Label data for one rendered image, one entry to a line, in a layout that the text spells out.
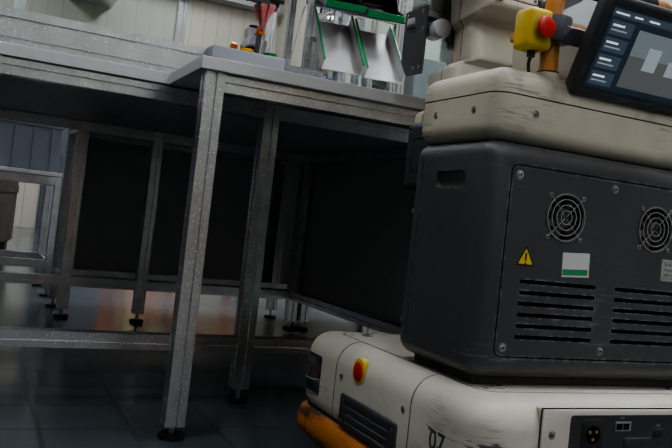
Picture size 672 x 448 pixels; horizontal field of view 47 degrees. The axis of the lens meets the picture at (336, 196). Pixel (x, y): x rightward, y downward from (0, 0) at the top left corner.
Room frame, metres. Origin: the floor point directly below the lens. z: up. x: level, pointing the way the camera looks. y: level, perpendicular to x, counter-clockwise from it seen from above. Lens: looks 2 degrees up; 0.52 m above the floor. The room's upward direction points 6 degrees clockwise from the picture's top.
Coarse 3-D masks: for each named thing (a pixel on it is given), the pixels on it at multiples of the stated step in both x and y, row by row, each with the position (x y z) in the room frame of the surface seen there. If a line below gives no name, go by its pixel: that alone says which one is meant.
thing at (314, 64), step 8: (320, 8) 3.35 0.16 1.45; (320, 16) 3.28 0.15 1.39; (328, 16) 3.27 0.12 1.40; (336, 16) 3.28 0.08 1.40; (312, 48) 3.29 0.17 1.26; (312, 56) 3.29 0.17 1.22; (312, 64) 3.28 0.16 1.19; (328, 72) 3.28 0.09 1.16; (336, 72) 3.31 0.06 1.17; (336, 80) 3.32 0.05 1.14
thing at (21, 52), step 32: (64, 64) 1.88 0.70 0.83; (96, 64) 1.91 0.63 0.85; (0, 96) 2.68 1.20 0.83; (32, 96) 2.58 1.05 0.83; (64, 96) 2.48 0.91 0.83; (96, 96) 2.39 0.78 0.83; (160, 128) 3.18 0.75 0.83; (192, 128) 3.04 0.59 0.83; (224, 128) 2.91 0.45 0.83; (256, 128) 2.79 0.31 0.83; (288, 128) 2.68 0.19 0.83
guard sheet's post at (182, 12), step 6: (180, 0) 2.39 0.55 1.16; (186, 0) 2.40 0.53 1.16; (180, 6) 2.39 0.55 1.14; (186, 6) 2.40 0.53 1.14; (180, 12) 2.39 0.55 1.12; (186, 12) 2.40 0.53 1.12; (180, 18) 2.39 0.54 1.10; (186, 18) 2.40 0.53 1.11; (180, 24) 2.39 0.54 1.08; (180, 30) 2.40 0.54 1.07; (174, 36) 2.40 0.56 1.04; (180, 36) 2.40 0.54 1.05; (180, 42) 2.39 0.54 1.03
